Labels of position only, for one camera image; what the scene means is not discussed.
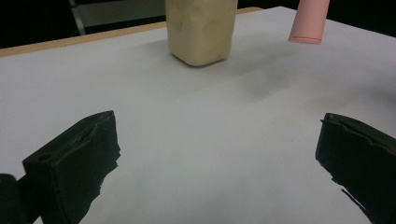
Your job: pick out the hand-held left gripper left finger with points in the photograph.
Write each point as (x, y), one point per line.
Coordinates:
(71, 168)

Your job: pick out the cream square holder cup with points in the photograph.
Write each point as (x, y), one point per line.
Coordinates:
(199, 31)

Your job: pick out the metal stand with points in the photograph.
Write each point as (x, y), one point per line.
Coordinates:
(77, 18)

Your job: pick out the grey panel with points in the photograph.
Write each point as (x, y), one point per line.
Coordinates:
(121, 12)

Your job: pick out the pink hairbrush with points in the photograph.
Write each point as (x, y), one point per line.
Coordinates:
(308, 20)

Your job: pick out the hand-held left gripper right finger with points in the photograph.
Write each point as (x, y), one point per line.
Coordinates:
(361, 161)

